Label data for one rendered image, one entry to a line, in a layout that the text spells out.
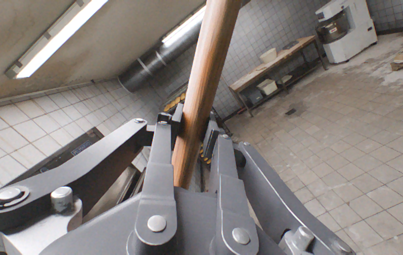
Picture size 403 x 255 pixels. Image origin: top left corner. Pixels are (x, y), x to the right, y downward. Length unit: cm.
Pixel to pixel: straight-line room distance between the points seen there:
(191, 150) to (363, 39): 539
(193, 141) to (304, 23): 586
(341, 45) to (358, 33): 40
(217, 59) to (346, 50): 513
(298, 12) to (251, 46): 143
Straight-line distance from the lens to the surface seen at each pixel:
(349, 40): 529
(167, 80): 524
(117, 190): 186
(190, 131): 18
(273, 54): 499
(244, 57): 532
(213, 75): 17
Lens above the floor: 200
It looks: 18 degrees down
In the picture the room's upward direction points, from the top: 37 degrees counter-clockwise
